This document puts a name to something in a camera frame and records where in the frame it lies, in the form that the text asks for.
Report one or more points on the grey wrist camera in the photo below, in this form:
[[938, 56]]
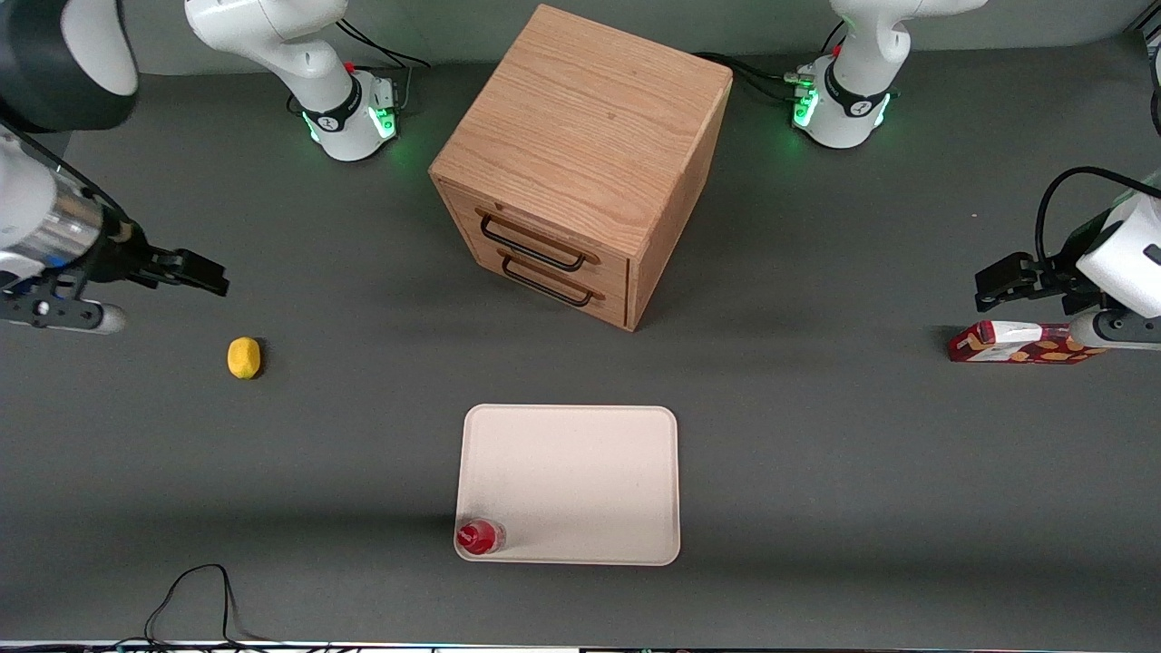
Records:
[[1120, 331], [63, 315]]

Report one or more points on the yellow lemon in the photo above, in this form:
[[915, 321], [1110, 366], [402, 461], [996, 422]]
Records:
[[243, 357]]

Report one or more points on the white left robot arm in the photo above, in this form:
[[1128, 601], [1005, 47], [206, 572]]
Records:
[[862, 54]]

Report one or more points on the red snack box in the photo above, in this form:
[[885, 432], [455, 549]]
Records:
[[1016, 343]]

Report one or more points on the beige plastic tray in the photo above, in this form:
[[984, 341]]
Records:
[[580, 472]]

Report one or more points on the red coke bottle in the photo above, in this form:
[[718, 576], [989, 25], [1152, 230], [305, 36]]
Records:
[[478, 537]]

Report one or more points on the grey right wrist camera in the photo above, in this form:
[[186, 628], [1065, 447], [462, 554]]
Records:
[[63, 315]]

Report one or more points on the wooden drawer cabinet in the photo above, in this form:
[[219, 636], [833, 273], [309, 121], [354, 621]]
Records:
[[590, 127]]

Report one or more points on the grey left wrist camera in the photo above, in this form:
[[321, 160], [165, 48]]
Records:
[[1120, 331]]

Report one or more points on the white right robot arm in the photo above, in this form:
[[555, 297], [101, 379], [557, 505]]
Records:
[[36, 209]]

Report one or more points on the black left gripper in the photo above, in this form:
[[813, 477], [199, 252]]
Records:
[[1063, 278]]

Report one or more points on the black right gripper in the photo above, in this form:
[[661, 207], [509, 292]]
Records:
[[130, 257]]

